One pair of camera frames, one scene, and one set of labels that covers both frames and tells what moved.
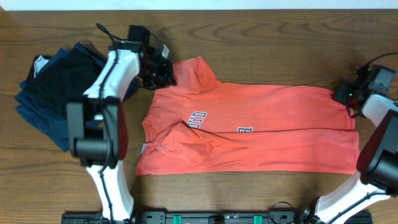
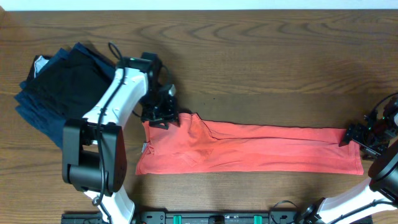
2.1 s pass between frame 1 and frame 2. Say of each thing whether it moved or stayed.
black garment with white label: stayed
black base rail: stayed
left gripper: moved
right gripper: moved
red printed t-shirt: moved
